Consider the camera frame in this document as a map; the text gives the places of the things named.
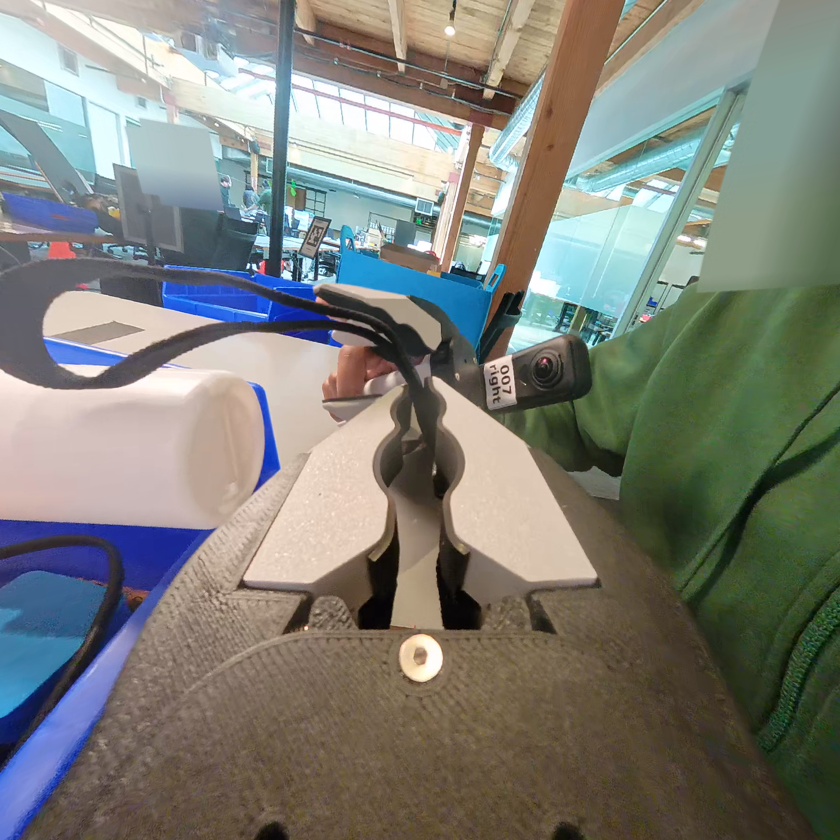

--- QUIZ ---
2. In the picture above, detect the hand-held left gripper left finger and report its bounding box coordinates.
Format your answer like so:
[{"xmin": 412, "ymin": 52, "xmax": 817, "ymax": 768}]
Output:
[{"xmin": 243, "ymin": 387, "xmax": 404, "ymax": 630}]

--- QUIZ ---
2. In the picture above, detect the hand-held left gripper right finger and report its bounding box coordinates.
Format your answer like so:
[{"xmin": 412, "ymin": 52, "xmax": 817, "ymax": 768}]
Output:
[{"xmin": 430, "ymin": 379, "xmax": 599, "ymax": 630}]

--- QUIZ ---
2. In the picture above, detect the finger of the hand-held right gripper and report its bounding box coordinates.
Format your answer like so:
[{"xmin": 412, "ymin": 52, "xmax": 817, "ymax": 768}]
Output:
[
  {"xmin": 320, "ymin": 366, "xmax": 432, "ymax": 424},
  {"xmin": 314, "ymin": 282, "xmax": 443, "ymax": 360}
]

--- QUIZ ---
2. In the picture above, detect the blue plastic bin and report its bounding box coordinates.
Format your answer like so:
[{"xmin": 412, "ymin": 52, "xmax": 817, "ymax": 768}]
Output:
[
  {"xmin": 0, "ymin": 338, "xmax": 283, "ymax": 840},
  {"xmin": 252, "ymin": 272, "xmax": 329, "ymax": 342},
  {"xmin": 161, "ymin": 264, "xmax": 263, "ymax": 322}
]

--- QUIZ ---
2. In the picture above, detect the black strap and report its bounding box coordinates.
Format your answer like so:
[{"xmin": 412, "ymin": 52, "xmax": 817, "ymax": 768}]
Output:
[{"xmin": 0, "ymin": 257, "xmax": 454, "ymax": 500}]

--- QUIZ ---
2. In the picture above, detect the person's right forearm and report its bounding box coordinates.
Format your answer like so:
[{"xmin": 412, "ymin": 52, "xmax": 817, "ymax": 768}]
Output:
[{"xmin": 495, "ymin": 282, "xmax": 723, "ymax": 480}]

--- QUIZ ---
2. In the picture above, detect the person's right hand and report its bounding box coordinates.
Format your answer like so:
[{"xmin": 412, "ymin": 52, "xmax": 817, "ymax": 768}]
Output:
[{"xmin": 330, "ymin": 344, "xmax": 403, "ymax": 399}]

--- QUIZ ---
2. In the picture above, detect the wooden beam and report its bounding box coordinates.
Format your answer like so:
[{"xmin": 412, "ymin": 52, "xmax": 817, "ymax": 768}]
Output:
[{"xmin": 486, "ymin": 0, "xmax": 624, "ymax": 358}]

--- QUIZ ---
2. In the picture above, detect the white plastic bottle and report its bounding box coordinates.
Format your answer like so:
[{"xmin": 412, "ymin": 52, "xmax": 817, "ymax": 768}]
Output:
[{"xmin": 0, "ymin": 369, "xmax": 266, "ymax": 531}]

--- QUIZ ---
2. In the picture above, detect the black floor lamp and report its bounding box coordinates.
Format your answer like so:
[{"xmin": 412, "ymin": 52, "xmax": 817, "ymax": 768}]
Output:
[{"xmin": 266, "ymin": 0, "xmax": 296, "ymax": 277}]

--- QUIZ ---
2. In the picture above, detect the person's green jacket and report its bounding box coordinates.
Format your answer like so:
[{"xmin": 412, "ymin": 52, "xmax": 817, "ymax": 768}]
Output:
[{"xmin": 591, "ymin": 282, "xmax": 840, "ymax": 840}]

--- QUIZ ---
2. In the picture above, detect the grey desk monitor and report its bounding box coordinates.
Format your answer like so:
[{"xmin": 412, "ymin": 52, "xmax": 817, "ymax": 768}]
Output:
[{"xmin": 113, "ymin": 164, "xmax": 185, "ymax": 253}]

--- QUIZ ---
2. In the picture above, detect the light blue sponge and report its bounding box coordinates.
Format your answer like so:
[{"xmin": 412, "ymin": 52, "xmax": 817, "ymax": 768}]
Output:
[{"xmin": 0, "ymin": 571, "xmax": 109, "ymax": 719}]

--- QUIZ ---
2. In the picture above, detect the dark grey tilted panel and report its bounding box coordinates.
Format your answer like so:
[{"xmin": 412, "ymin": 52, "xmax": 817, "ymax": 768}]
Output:
[{"xmin": 0, "ymin": 108, "xmax": 93, "ymax": 198}]

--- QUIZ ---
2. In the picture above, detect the slim wooden post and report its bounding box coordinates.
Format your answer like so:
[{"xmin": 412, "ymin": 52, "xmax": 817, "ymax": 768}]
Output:
[{"xmin": 438, "ymin": 125, "xmax": 487, "ymax": 270}]

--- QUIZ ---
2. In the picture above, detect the spiral metal duct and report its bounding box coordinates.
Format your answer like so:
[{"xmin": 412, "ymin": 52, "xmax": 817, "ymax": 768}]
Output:
[
  {"xmin": 489, "ymin": 69, "xmax": 546, "ymax": 168},
  {"xmin": 567, "ymin": 141, "xmax": 729, "ymax": 194}
]

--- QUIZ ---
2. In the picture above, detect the black cable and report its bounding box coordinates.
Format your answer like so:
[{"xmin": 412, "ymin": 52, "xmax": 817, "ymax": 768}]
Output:
[{"xmin": 0, "ymin": 535, "xmax": 126, "ymax": 742}]

